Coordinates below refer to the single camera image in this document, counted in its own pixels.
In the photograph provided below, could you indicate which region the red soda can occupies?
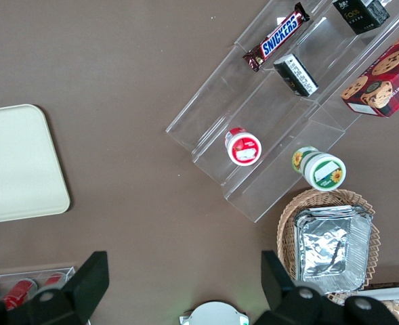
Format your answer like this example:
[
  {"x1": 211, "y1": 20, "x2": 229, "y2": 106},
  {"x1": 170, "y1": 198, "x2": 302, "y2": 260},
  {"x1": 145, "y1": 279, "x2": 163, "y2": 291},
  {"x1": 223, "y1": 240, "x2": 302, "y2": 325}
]
[
  {"x1": 38, "y1": 272, "x2": 68, "y2": 293},
  {"x1": 1, "y1": 278, "x2": 39, "y2": 311}
]

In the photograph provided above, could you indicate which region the Snickers chocolate bar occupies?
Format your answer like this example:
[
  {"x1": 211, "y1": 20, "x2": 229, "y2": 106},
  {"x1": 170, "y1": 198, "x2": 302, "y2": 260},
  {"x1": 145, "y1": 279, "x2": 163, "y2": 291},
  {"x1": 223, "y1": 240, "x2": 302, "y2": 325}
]
[{"x1": 242, "y1": 1, "x2": 311, "y2": 73}]

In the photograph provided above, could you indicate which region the red lid yogurt cup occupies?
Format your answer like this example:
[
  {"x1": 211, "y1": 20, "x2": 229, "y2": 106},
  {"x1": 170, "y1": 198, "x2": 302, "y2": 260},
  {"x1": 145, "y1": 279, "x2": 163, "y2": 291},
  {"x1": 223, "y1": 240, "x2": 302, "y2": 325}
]
[{"x1": 224, "y1": 127, "x2": 263, "y2": 167}]

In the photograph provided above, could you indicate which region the green sunflower yogurt cup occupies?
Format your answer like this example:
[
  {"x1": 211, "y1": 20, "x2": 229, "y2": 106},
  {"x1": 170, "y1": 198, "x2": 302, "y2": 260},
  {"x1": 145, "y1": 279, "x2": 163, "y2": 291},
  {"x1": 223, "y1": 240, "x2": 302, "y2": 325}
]
[{"x1": 292, "y1": 146, "x2": 348, "y2": 192}]

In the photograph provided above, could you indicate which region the red tartan cookie box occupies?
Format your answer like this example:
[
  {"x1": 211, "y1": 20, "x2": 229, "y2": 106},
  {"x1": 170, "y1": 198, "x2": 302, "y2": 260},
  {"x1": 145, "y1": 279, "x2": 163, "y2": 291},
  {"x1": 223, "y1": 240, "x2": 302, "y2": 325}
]
[{"x1": 339, "y1": 22, "x2": 399, "y2": 118}]

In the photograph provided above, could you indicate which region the round wicker basket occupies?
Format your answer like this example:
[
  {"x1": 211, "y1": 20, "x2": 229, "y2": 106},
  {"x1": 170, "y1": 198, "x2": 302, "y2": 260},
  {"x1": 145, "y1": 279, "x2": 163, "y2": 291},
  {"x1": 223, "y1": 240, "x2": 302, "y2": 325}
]
[{"x1": 276, "y1": 188, "x2": 381, "y2": 305}]

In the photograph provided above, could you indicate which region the cream plastic tray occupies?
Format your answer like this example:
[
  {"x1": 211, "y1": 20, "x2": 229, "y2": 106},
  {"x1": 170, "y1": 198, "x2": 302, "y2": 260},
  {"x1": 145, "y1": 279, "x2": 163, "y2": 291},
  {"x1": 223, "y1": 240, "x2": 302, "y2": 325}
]
[{"x1": 0, "y1": 104, "x2": 72, "y2": 225}]

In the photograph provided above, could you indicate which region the small black box white label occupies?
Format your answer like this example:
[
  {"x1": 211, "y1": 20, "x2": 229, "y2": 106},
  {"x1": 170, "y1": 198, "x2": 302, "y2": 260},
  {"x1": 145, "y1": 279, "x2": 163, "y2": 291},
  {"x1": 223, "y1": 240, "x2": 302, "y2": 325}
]
[{"x1": 272, "y1": 53, "x2": 320, "y2": 98}]

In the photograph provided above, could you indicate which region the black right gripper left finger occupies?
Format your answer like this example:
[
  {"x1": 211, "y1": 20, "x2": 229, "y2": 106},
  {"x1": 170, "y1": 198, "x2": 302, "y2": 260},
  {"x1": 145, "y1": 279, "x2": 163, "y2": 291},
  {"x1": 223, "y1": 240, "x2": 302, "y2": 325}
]
[{"x1": 0, "y1": 251, "x2": 110, "y2": 325}]

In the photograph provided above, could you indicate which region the clear acrylic tiered shelf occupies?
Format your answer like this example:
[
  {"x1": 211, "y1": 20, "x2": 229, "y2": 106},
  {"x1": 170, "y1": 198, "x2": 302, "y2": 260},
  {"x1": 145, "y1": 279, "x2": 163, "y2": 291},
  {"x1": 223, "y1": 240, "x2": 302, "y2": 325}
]
[{"x1": 165, "y1": 0, "x2": 399, "y2": 223}]

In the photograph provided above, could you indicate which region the stack of foil trays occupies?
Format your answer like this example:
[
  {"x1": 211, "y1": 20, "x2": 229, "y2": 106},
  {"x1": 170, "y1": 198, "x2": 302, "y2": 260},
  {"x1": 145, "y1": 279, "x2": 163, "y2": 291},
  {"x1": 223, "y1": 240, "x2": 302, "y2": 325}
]
[{"x1": 293, "y1": 204, "x2": 373, "y2": 295}]

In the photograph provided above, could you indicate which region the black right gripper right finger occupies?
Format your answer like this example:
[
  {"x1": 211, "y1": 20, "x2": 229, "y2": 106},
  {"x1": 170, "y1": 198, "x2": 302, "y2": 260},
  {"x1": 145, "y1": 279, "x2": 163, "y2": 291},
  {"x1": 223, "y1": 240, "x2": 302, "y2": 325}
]
[{"x1": 253, "y1": 250, "x2": 399, "y2": 325}]

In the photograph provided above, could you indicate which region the black box gold lettering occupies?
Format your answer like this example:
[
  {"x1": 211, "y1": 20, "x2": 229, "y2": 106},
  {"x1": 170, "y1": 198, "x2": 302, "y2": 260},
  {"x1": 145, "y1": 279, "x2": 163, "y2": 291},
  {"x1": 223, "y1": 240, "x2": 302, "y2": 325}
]
[{"x1": 332, "y1": 0, "x2": 391, "y2": 36}]

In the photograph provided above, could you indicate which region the white round device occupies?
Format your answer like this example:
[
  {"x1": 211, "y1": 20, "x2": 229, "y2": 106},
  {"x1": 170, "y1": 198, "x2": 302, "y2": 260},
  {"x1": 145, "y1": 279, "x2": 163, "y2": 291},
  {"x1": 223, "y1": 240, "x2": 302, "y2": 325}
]
[{"x1": 180, "y1": 301, "x2": 250, "y2": 325}]

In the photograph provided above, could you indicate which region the clear acrylic can holder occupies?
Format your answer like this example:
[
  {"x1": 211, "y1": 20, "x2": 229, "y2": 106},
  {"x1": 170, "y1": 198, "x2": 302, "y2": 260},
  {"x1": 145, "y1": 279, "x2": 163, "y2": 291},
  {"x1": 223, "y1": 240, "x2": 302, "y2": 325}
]
[{"x1": 0, "y1": 266, "x2": 77, "y2": 311}]

